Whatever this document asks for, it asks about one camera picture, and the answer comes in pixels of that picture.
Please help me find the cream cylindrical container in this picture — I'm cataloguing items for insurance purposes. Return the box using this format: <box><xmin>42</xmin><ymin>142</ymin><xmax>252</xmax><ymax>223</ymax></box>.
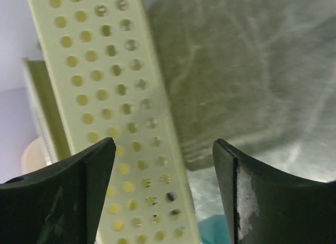
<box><xmin>21</xmin><ymin>137</ymin><xmax>51</xmax><ymax>174</ymax></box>

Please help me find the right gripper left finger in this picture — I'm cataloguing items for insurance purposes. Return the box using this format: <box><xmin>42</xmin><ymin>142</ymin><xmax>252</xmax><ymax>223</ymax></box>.
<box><xmin>1</xmin><ymin>137</ymin><xmax>116</xmax><ymax>243</ymax></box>

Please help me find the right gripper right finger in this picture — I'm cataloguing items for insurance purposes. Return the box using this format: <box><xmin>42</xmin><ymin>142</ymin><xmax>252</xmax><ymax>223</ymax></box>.
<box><xmin>213</xmin><ymin>139</ymin><xmax>335</xmax><ymax>243</ymax></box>

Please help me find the pale green perforated box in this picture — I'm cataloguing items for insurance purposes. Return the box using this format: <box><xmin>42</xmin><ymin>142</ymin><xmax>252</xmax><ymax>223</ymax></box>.
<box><xmin>28</xmin><ymin>0</ymin><xmax>200</xmax><ymax>243</ymax></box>

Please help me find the blue translucent plastic container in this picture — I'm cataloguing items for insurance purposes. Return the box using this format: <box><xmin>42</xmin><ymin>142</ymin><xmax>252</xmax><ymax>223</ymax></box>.
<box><xmin>198</xmin><ymin>215</ymin><xmax>230</xmax><ymax>244</ymax></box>

